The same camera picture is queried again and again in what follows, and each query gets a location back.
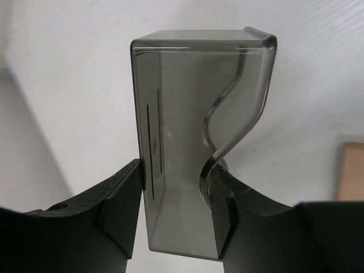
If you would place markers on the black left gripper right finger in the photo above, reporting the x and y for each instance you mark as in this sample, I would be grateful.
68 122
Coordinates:
254 233

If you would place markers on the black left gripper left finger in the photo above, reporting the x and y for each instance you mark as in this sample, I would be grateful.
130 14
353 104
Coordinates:
93 231

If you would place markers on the smoky transparent plastic bin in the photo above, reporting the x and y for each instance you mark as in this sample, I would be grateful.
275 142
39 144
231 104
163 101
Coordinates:
198 93

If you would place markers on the plain light wood block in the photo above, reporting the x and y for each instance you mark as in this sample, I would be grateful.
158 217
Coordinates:
351 176

